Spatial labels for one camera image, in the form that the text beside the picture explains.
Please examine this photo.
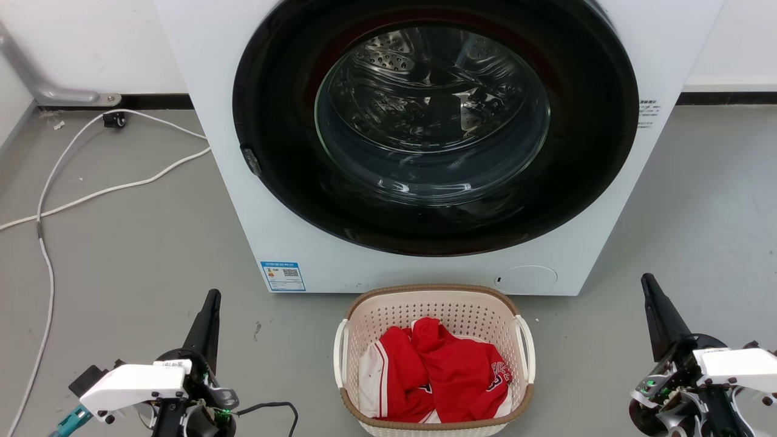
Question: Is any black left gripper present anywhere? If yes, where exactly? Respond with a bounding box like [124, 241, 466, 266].
[154, 290, 239, 437]

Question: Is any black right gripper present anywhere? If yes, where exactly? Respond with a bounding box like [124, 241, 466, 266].
[628, 273, 729, 437]

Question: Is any beige perforated laundry basket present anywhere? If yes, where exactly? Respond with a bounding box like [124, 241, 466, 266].
[333, 284, 537, 437]

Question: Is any blue energy label sticker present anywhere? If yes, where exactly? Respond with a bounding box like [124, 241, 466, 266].
[260, 262, 306, 293]

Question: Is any black round washer door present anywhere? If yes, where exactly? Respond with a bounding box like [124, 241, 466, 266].
[232, 0, 640, 257]

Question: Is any white pinstriped garment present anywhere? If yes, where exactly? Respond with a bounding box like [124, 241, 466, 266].
[358, 341, 390, 419]

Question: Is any red jersey garment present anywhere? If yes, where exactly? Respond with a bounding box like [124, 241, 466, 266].
[373, 317, 514, 424]

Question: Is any white front-load washing machine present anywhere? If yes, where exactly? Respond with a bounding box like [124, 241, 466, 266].
[153, 0, 726, 297]

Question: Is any steel washer drum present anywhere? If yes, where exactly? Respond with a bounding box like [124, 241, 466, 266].
[315, 24, 551, 207]

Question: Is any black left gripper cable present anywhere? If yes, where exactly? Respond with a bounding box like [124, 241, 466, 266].
[234, 401, 299, 437]

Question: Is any thick white floor cable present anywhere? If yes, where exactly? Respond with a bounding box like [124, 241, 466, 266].
[0, 146, 212, 232]

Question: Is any thin white floor cable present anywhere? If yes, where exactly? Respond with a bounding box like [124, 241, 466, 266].
[5, 109, 208, 437]

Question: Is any grey wall pipe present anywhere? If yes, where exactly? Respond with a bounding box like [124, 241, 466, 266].
[0, 23, 122, 107]

